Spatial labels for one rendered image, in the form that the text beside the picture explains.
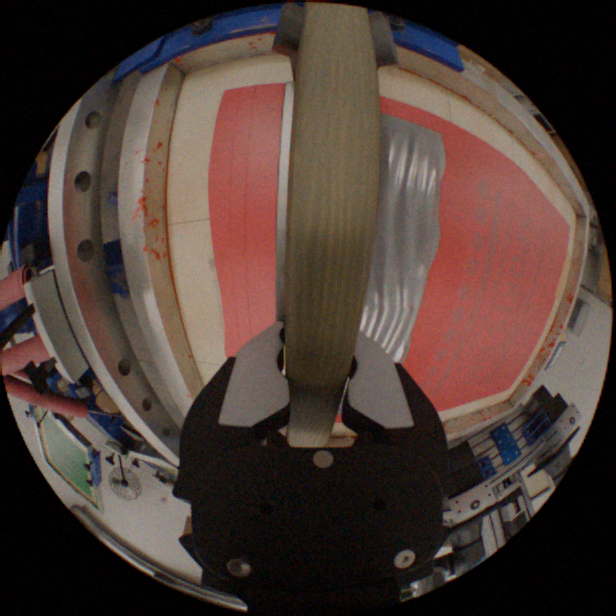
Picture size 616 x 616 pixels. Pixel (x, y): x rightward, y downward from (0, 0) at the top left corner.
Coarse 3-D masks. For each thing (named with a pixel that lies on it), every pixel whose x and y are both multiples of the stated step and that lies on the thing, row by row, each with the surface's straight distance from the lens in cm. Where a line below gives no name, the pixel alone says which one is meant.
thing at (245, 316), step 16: (224, 304) 20; (240, 304) 19; (256, 304) 19; (272, 304) 19; (224, 320) 21; (240, 320) 20; (256, 320) 20; (272, 320) 19; (416, 320) 22; (432, 320) 24; (544, 320) 53; (240, 336) 21; (416, 336) 24; (432, 336) 25; (528, 336) 48; (416, 352) 25; (432, 352) 27; (528, 352) 54; (416, 368) 27; (512, 368) 51; (496, 384) 50; (512, 384) 60; (432, 400) 36; (448, 400) 40; (464, 400) 44
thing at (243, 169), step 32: (224, 96) 22; (256, 96) 21; (224, 128) 20; (256, 128) 19; (448, 128) 24; (224, 160) 19; (256, 160) 18; (448, 160) 22; (480, 160) 26; (224, 192) 18; (256, 192) 17; (448, 192) 22; (512, 192) 31; (224, 224) 18; (256, 224) 17; (448, 224) 21; (544, 224) 40; (224, 256) 18; (256, 256) 17; (448, 256) 22; (224, 288) 19; (256, 288) 18; (448, 288) 23
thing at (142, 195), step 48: (240, 48) 24; (144, 96) 25; (480, 96) 29; (144, 144) 21; (528, 144) 37; (144, 192) 19; (576, 192) 51; (144, 240) 19; (576, 240) 61; (144, 288) 20; (576, 288) 59; (144, 336) 24; (192, 384) 27; (528, 384) 64
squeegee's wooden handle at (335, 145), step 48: (336, 48) 9; (336, 96) 8; (336, 144) 7; (288, 192) 7; (336, 192) 6; (288, 240) 6; (336, 240) 6; (288, 288) 7; (336, 288) 7; (288, 336) 8; (336, 336) 7; (336, 384) 9; (288, 432) 14
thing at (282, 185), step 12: (288, 84) 16; (288, 96) 15; (288, 108) 15; (288, 120) 14; (288, 132) 14; (288, 144) 14; (288, 156) 13; (288, 168) 13; (276, 216) 13; (276, 228) 13; (276, 240) 13; (276, 252) 13; (276, 264) 13; (276, 276) 13; (276, 288) 14; (276, 300) 14; (276, 312) 14
